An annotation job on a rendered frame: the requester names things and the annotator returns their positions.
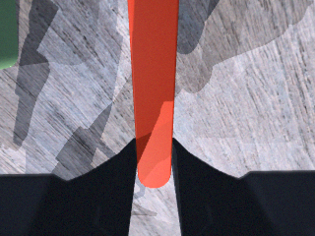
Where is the orange-red scoop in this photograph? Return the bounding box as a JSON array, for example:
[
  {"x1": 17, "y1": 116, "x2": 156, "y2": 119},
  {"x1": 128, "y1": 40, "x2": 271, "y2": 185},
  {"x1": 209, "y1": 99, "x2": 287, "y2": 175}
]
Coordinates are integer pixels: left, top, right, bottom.
[{"x1": 128, "y1": 0, "x2": 179, "y2": 188}]

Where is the light green plastic litter pan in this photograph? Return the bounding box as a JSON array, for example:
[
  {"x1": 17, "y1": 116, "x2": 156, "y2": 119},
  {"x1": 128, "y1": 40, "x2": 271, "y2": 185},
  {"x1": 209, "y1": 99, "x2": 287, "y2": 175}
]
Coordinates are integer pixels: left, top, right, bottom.
[{"x1": 0, "y1": 0, "x2": 19, "y2": 70}]

